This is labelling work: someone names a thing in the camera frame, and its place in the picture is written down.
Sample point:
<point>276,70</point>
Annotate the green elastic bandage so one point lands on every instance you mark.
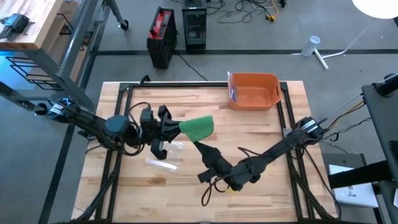
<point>197,127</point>

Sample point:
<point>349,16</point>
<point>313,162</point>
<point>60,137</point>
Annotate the white floor lamp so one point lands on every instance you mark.
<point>377,7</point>

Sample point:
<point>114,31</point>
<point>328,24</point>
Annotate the black aluminium table frame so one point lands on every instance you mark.
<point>174,84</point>

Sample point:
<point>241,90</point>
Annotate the white cylinder container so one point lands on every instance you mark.
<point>310,46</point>

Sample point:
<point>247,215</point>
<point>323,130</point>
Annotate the red and black case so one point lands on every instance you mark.
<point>161,37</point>

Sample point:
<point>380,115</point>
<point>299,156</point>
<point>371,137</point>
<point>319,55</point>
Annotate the wheeled wooden-top cart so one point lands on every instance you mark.
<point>40,18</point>

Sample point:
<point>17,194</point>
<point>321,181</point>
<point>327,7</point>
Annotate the yellow tag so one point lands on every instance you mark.
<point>230,188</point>

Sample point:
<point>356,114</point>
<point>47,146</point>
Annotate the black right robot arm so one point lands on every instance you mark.
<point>280,149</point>

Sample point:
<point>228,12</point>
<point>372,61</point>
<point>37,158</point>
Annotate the black computer tower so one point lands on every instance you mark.
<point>194,28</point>

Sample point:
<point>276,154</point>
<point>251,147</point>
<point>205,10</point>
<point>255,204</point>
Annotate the blue elastic bandage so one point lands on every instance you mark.
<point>234,93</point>

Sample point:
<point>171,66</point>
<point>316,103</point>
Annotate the white printed box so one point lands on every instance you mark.
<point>354,196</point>

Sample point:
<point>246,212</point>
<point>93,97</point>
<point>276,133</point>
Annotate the black equipment stand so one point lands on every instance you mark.
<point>377,118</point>

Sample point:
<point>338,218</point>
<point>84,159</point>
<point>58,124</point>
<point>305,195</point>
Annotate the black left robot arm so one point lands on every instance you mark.
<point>93,124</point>

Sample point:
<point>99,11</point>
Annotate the orange plastic basket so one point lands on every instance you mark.
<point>255,93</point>

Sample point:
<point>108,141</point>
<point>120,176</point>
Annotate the black handheld device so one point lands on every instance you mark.
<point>15,25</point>

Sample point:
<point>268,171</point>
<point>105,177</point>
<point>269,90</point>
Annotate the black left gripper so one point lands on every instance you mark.
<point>155,132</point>

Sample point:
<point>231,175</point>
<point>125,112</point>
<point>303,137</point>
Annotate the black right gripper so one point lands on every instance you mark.
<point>220,168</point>

